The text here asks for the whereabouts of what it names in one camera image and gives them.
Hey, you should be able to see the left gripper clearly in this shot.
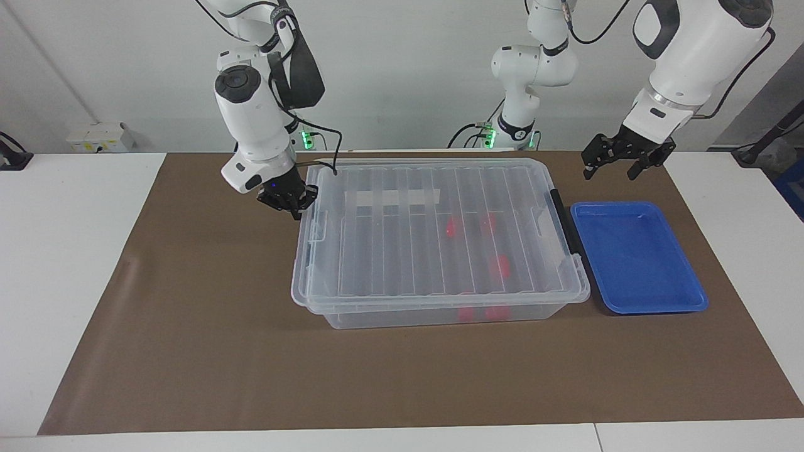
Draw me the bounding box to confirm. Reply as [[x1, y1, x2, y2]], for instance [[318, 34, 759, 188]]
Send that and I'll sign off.
[[581, 124, 678, 182]]

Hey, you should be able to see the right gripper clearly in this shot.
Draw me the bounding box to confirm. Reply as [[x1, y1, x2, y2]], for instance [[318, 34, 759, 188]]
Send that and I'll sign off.
[[251, 164, 318, 221]]

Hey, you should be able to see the clear plastic storage box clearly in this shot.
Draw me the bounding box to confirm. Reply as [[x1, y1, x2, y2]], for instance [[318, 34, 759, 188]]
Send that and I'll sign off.
[[300, 160, 589, 331]]

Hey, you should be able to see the white socket box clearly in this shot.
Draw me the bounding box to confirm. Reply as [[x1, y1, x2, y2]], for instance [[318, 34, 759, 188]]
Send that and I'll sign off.
[[67, 122, 136, 154]]

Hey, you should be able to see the blue plastic tray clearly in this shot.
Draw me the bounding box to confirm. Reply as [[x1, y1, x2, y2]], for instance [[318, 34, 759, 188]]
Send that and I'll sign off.
[[570, 201, 710, 315]]

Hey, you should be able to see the black stand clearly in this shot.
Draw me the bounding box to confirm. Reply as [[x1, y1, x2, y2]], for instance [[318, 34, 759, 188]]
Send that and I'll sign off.
[[732, 99, 804, 168], [0, 131, 34, 171]]

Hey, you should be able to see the black cable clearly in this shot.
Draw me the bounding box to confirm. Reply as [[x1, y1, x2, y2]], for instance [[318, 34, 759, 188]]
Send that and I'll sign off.
[[269, 53, 344, 177], [693, 28, 778, 121], [563, 0, 633, 45], [447, 99, 507, 150]]

